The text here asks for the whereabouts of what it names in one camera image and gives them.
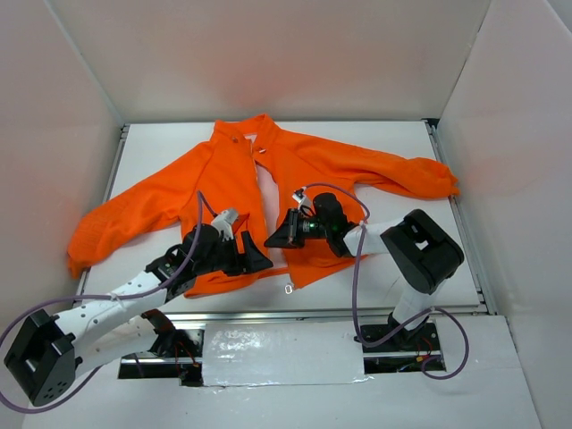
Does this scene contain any orange zip-up jacket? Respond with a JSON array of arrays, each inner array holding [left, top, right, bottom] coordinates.
[[67, 114, 459, 277]]

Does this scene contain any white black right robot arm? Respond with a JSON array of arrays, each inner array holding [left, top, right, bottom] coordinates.
[[265, 189, 465, 349]]

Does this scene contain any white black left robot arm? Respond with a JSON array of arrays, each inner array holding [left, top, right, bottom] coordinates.
[[4, 224, 273, 414]]

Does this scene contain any white foam cover panel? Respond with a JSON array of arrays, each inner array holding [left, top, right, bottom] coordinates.
[[202, 322, 367, 387]]

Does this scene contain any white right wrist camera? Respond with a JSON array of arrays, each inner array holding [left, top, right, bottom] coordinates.
[[292, 187, 315, 217]]

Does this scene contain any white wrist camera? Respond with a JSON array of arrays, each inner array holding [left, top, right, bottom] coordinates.
[[292, 187, 315, 217], [210, 208, 239, 241]]

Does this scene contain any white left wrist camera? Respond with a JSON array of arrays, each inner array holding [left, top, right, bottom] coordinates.
[[210, 208, 239, 241]]

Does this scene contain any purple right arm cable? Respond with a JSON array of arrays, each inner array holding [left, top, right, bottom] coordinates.
[[301, 182, 470, 381]]

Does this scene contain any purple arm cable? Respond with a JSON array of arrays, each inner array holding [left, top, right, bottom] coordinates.
[[301, 182, 470, 381], [0, 189, 224, 408]]

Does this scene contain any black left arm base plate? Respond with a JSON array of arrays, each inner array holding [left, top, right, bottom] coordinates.
[[117, 329, 205, 387]]

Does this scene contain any aluminium table frame rail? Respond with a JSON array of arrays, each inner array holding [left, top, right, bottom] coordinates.
[[79, 121, 490, 321]]

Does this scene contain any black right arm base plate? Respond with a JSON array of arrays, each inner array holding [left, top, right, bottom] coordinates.
[[362, 322, 445, 374]]

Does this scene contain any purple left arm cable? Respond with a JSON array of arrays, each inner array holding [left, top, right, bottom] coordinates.
[[0, 189, 224, 408]]

